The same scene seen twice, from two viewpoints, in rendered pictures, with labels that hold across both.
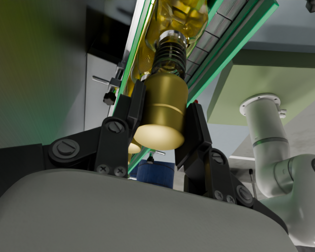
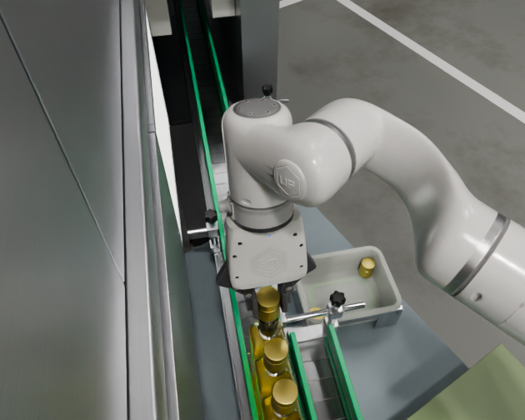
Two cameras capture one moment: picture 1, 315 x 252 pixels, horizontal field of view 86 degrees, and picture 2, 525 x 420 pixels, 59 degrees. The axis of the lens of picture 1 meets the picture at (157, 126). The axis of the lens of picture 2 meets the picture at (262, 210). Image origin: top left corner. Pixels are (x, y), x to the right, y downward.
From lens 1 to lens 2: 0.66 m
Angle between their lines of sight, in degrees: 92
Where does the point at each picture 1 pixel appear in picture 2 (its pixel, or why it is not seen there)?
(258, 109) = not seen: outside the picture
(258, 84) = not seen: outside the picture
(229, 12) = (323, 372)
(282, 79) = (470, 401)
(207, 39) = (330, 406)
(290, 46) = (438, 386)
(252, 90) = not seen: outside the picture
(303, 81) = (490, 385)
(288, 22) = (402, 372)
